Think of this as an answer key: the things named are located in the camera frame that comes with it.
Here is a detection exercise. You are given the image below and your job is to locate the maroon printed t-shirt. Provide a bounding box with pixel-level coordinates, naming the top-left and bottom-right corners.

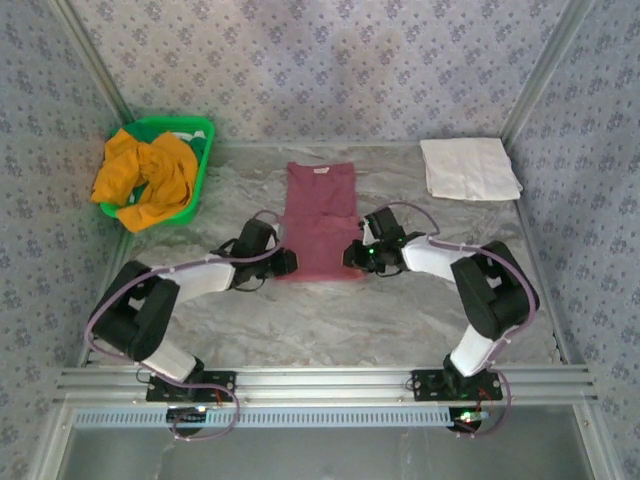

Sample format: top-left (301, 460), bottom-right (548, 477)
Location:
top-left (273, 160), bottom-right (369, 285)

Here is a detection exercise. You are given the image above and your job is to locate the folded white towel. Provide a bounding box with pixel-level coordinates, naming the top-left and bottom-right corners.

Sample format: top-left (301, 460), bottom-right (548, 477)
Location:
top-left (419, 138), bottom-right (525, 202)

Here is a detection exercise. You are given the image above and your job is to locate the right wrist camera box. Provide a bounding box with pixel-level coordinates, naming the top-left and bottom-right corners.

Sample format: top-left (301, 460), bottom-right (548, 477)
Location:
top-left (359, 206), bottom-right (405, 244)

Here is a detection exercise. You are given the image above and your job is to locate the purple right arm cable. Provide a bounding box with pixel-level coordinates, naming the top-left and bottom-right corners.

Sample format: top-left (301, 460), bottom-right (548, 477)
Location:
top-left (372, 200), bottom-right (542, 440)

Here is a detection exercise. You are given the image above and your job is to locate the grey slotted cable duct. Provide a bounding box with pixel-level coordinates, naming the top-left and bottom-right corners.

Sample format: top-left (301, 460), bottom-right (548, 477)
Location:
top-left (69, 405), bottom-right (451, 429)

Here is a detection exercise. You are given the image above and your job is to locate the white cloth piece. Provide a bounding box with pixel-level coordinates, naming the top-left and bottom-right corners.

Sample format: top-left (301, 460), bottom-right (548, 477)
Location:
top-left (167, 128), bottom-right (209, 144)

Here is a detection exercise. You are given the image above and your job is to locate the grey metal sheet panel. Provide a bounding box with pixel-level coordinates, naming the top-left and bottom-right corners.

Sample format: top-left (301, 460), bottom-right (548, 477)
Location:
top-left (59, 424), bottom-right (596, 480)

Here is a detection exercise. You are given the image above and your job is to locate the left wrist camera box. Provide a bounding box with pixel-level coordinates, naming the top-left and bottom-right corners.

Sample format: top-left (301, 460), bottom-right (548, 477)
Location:
top-left (237, 218), bottom-right (282, 254)

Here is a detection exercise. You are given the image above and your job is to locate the small controller circuit board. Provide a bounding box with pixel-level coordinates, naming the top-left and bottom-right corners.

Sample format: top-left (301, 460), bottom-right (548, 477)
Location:
top-left (448, 407), bottom-right (494, 432)
top-left (166, 406), bottom-right (210, 425)

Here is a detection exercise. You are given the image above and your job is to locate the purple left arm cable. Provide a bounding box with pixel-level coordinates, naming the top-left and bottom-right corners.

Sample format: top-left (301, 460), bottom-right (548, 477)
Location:
top-left (83, 208), bottom-right (282, 442)

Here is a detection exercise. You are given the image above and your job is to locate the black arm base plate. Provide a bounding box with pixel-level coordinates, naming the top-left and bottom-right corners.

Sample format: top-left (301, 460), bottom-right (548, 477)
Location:
top-left (411, 368), bottom-right (503, 401)
top-left (145, 370), bottom-right (237, 403)

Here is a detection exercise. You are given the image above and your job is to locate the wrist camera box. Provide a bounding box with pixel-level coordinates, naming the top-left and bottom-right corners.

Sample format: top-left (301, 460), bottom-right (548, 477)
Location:
top-left (359, 206), bottom-right (405, 244)
top-left (237, 218), bottom-right (282, 254)

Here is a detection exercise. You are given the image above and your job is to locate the green plastic basket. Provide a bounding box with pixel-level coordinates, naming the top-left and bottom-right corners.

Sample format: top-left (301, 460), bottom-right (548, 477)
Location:
top-left (98, 115), bottom-right (216, 227)

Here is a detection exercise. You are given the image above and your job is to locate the aluminium mounting rail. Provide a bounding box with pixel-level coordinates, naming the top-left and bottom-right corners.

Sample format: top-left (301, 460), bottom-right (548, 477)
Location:
top-left (54, 367), bottom-right (599, 404)

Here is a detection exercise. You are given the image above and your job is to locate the yellow t-shirt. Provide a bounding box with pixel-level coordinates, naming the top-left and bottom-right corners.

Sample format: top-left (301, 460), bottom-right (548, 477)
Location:
top-left (90, 127), bottom-right (200, 234)

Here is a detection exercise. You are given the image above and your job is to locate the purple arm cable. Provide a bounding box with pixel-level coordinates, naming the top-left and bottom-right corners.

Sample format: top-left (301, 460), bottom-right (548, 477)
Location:
top-left (83, 208), bottom-right (282, 442)
top-left (372, 200), bottom-right (542, 440)

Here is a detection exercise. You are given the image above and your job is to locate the aluminium frame post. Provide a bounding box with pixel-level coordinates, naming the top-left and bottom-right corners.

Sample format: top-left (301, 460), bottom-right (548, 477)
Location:
top-left (29, 402), bottom-right (74, 480)
top-left (49, 0), bottom-right (134, 124)
top-left (572, 402), bottom-right (609, 480)
top-left (499, 0), bottom-right (599, 144)

